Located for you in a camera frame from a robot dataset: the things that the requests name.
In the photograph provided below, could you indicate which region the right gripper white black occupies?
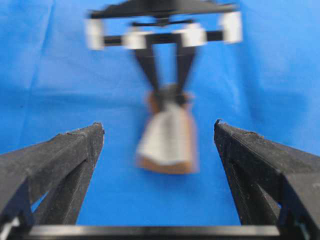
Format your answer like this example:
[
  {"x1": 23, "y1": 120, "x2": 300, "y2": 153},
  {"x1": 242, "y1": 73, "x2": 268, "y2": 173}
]
[{"x1": 85, "y1": 0, "x2": 243, "y2": 102}]

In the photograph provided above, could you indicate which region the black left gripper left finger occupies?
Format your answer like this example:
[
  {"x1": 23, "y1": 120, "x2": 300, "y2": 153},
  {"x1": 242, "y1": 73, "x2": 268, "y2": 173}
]
[{"x1": 0, "y1": 122, "x2": 105, "y2": 226}]

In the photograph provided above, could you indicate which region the blue table cloth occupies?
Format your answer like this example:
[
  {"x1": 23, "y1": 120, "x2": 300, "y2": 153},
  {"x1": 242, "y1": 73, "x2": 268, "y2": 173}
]
[{"x1": 0, "y1": 0, "x2": 320, "y2": 226}]

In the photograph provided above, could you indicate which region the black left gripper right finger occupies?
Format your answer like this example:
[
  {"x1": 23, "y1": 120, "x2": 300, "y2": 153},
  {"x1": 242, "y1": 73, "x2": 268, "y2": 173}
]
[{"x1": 214, "y1": 121, "x2": 320, "y2": 227}]

